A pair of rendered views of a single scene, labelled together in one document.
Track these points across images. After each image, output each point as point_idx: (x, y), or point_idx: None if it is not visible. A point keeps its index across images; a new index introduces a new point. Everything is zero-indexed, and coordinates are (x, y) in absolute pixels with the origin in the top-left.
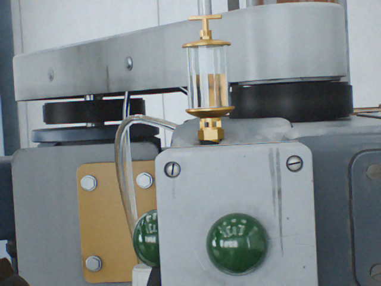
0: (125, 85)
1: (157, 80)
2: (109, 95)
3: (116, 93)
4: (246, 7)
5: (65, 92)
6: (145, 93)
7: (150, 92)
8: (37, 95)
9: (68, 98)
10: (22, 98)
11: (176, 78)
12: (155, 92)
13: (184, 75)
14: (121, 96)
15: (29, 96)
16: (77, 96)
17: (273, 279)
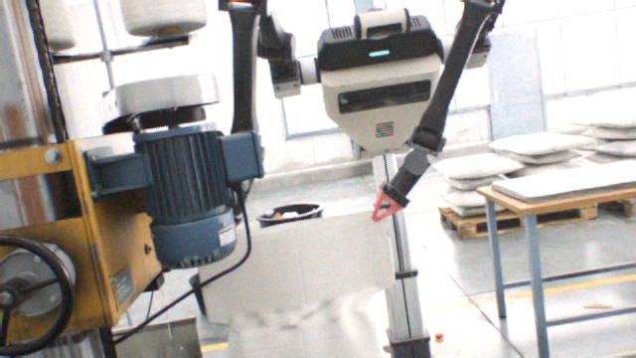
0: (164, 111)
1: (154, 112)
2: (155, 108)
3: (149, 108)
4: (20, 59)
5: (188, 106)
6: (128, 112)
7: (125, 112)
8: (203, 103)
9: (187, 104)
10: (214, 102)
11: (149, 113)
12: (122, 113)
13: (147, 113)
14: (146, 110)
15: (209, 102)
16: (180, 103)
17: None
